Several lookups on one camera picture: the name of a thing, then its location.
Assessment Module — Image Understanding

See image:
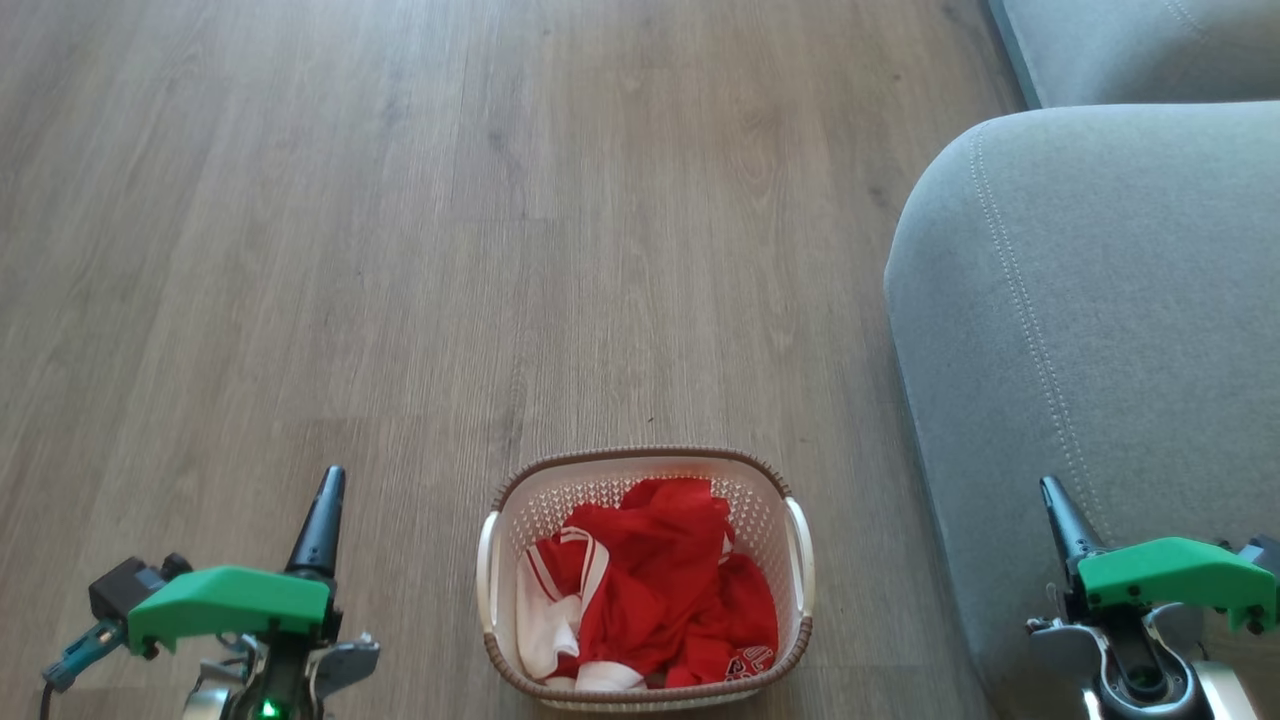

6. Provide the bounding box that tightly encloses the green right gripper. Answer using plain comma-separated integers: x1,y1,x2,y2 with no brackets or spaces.
1039,475,1280,635

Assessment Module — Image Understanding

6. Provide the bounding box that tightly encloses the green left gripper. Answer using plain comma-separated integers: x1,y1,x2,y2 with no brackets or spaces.
127,465,347,659

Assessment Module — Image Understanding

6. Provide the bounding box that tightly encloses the white woven plastic laundry basket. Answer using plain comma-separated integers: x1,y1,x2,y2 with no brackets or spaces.
476,446,816,713

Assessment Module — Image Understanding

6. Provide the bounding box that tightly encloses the grey fabric sofa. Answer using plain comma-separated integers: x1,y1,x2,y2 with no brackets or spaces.
884,0,1280,720

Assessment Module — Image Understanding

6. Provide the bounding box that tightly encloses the white red-striped garment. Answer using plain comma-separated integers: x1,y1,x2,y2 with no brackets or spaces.
515,528,651,693

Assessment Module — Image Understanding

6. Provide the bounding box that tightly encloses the red sports garment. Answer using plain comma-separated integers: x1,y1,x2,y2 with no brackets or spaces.
527,477,780,689

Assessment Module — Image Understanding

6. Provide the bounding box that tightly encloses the teal plug black cable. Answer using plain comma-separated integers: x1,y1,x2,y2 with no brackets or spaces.
38,618,129,720

